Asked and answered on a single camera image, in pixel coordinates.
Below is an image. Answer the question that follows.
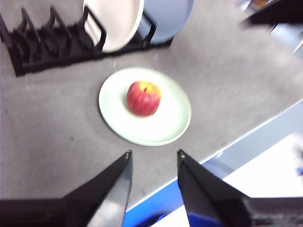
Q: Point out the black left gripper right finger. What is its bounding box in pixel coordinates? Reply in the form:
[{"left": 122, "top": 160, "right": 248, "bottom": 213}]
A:
[{"left": 176, "top": 148, "right": 252, "bottom": 227}]

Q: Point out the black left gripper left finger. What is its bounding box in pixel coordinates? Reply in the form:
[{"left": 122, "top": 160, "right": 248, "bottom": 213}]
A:
[{"left": 0, "top": 150, "right": 133, "bottom": 227}]

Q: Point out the green plate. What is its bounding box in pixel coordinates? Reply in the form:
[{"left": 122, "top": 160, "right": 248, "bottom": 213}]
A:
[{"left": 98, "top": 67, "right": 192, "bottom": 147}]

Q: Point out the red yellow apple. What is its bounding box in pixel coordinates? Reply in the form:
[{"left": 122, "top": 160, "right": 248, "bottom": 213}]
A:
[{"left": 126, "top": 81, "right": 162, "bottom": 117}]

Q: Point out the black plate rack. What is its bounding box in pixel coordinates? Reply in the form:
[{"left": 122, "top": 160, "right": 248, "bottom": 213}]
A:
[{"left": 0, "top": 6, "right": 176, "bottom": 78}]

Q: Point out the cream white plate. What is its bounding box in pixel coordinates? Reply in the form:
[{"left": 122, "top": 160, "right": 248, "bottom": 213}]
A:
[{"left": 83, "top": 0, "right": 145, "bottom": 53}]

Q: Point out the blue plate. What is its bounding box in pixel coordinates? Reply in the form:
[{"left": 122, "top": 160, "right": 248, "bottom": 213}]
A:
[{"left": 138, "top": 0, "right": 196, "bottom": 45}]

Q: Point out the black stand with thin legs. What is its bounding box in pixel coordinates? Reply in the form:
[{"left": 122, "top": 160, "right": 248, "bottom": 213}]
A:
[{"left": 240, "top": 0, "right": 303, "bottom": 55}]

